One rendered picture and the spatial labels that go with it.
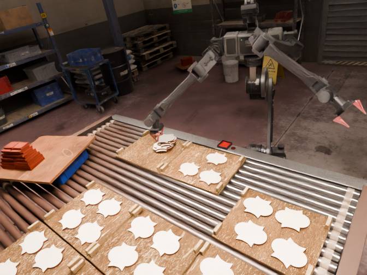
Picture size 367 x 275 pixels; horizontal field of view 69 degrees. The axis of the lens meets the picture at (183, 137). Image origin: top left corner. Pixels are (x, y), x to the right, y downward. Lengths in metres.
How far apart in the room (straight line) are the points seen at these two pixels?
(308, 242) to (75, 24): 6.50
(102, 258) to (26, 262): 0.37
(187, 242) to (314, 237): 0.54
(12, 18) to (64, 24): 1.43
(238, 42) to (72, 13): 5.39
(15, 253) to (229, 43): 1.79
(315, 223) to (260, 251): 0.29
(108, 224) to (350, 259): 1.06
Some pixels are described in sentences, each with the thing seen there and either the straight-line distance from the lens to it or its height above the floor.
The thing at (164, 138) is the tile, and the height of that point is 1.00.
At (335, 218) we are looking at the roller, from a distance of 1.43.
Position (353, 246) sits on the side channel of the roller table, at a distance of 1.30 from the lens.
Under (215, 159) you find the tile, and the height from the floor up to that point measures 0.95.
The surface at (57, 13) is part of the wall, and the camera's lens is 6.84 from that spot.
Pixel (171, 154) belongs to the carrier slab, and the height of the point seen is 0.94.
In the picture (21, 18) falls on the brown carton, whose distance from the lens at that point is 5.81.
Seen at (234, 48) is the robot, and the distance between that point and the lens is 2.05.
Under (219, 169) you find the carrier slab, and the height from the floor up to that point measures 0.94.
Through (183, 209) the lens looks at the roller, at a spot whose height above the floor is 0.91.
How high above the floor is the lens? 1.95
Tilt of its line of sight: 31 degrees down
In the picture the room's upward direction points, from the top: 10 degrees counter-clockwise
